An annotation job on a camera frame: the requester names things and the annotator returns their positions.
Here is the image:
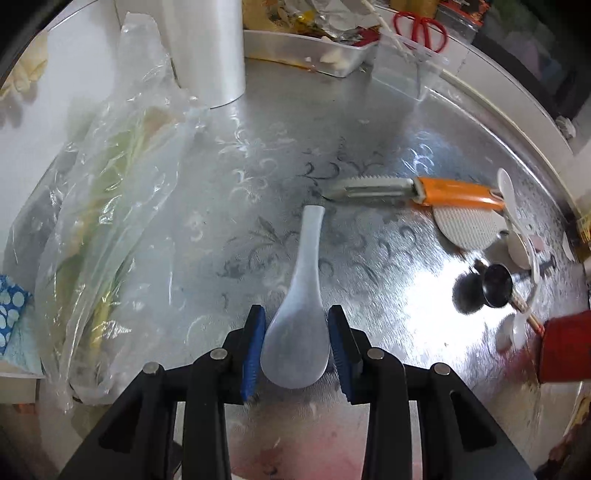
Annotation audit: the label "white stick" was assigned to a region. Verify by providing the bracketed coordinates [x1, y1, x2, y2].
[362, 0, 411, 58]

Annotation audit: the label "blue dotted cloth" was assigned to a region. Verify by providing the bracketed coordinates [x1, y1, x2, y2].
[0, 274, 33, 356]

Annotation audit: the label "orange handled peeler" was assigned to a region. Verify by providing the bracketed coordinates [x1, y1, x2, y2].
[323, 174, 505, 212]

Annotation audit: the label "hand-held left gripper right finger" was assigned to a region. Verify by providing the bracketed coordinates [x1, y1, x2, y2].
[327, 305, 539, 480]

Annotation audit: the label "black and red labelled jar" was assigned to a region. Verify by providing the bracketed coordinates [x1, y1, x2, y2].
[438, 0, 485, 24]

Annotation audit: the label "yellowish rubber gloves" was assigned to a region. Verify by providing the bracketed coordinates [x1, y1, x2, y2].
[0, 34, 49, 100]

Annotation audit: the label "yellow jar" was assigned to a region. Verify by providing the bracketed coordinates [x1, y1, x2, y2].
[390, 0, 439, 14]

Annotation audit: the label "dark framed window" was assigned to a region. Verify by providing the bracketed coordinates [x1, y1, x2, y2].
[480, 0, 587, 118]

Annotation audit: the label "clear plastic bag of vegetables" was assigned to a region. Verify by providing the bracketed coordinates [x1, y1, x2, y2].
[34, 11, 208, 411]

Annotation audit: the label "crumpled foil packets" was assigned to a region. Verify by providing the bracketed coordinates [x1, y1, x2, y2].
[295, 0, 379, 44]

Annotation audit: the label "red scissors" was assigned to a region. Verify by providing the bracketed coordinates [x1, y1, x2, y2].
[393, 11, 448, 52]

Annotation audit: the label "wide white soup spoon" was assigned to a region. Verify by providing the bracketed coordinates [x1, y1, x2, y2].
[498, 313, 528, 352]

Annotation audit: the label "red metal utensil holder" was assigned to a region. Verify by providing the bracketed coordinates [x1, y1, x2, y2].
[538, 310, 591, 385]

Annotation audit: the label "white plastic bag roll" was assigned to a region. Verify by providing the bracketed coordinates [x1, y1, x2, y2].
[159, 0, 245, 108]

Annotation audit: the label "clear plastic container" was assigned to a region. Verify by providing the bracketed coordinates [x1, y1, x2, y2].
[373, 31, 451, 100]

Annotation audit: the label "smooth white rice paddle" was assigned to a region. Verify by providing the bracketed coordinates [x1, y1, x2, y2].
[496, 167, 539, 271]

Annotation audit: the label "textured white rice paddle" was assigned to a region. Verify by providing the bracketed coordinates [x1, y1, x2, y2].
[434, 205, 509, 251]

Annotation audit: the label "wooden chopsticks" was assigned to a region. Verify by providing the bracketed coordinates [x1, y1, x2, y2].
[515, 295, 546, 333]

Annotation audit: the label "black ladle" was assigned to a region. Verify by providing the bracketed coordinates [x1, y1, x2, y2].
[480, 263, 517, 309]

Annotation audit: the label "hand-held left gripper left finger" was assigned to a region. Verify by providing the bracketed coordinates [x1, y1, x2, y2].
[58, 305, 269, 480]

